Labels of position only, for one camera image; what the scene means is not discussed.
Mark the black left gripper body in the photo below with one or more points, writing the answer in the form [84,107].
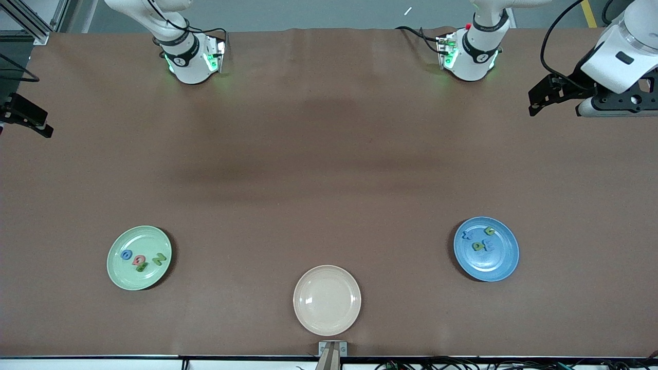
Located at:
[577,83]

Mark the blue letter x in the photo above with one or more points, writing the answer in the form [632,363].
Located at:
[468,234]

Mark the blue letter m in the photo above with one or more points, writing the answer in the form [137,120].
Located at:
[490,245]

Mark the green letter p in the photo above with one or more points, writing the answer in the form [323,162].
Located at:
[478,246]

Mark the red letter Q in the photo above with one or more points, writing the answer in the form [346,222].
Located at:
[136,260]

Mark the green letter B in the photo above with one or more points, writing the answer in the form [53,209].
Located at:
[142,266]

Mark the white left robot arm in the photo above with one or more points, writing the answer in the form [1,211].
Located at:
[470,56]

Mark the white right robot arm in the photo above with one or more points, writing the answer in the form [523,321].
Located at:
[190,67]

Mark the blue plate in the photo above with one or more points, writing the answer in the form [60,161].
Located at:
[486,267]

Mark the green plate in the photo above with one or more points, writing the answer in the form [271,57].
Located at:
[139,280]

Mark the brown table mat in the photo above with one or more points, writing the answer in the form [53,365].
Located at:
[329,128]

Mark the white table edge strip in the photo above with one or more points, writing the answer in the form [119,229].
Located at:
[103,365]

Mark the beige plate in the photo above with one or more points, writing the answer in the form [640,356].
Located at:
[327,300]

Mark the aluminium frame profile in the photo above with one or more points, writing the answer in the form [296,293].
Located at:
[41,36]

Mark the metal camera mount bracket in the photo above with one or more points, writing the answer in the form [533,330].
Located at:
[331,352]

